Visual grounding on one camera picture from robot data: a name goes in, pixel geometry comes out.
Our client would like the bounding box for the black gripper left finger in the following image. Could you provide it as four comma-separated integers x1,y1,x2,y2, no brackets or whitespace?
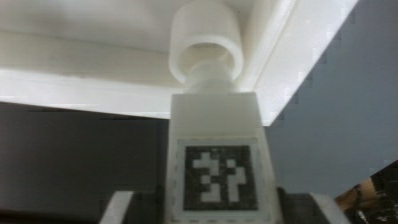
96,185,164,224

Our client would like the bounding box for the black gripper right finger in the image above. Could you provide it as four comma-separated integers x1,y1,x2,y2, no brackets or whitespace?
277,188,352,224

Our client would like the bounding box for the white leg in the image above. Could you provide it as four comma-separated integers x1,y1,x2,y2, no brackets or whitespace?
164,61,284,224

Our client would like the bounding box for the white square table top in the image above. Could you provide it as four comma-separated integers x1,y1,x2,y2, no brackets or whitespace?
0,0,359,122

